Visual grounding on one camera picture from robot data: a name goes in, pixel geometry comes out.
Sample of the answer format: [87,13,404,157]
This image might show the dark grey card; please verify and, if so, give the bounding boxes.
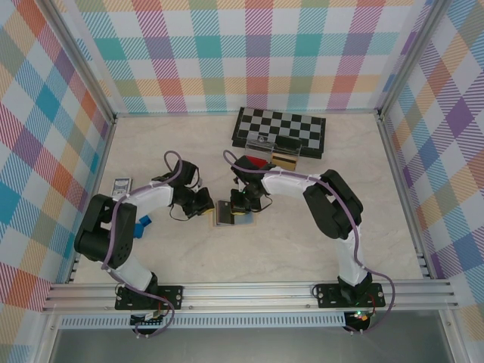
[215,201,236,227]

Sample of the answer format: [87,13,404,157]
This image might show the clear acrylic card box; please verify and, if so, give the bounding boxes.
[244,134,304,170]

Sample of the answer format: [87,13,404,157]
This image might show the blue playing card deck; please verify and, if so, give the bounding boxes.
[110,177,134,197]

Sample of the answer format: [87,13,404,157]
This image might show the tan black small box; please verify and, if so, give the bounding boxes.
[270,152,299,170]

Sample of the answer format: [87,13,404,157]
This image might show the blue plastic object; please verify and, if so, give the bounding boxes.
[132,214,153,240]

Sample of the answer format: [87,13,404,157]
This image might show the black grey folding chessboard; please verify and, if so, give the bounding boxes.
[230,107,327,160]

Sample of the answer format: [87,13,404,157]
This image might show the grey metal panel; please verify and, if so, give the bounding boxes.
[48,327,455,363]

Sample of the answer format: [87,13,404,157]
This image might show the thin black left camera cable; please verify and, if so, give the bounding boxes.
[168,206,190,223]

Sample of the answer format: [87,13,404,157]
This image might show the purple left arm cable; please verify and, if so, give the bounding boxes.
[101,150,197,338]

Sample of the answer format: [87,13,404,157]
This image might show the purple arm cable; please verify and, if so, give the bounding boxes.
[101,150,197,338]
[222,150,398,336]

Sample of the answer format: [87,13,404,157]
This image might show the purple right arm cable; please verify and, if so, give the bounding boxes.
[222,150,398,336]

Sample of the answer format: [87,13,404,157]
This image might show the aluminium mounting rail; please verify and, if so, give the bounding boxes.
[42,282,457,314]

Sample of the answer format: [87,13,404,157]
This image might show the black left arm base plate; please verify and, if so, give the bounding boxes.
[114,285,185,312]

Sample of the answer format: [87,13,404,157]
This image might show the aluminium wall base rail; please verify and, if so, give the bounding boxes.
[112,107,382,119]

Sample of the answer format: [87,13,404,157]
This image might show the aluminium side rail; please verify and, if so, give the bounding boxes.
[377,115,434,281]
[66,116,118,284]

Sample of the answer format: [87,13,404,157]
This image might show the slotted grey cable duct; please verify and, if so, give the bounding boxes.
[59,316,347,329]

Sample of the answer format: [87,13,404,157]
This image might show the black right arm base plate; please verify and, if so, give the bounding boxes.
[312,281,386,309]

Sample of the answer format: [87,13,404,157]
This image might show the aluminium frame post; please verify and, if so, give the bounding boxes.
[44,0,117,126]
[377,0,457,122]

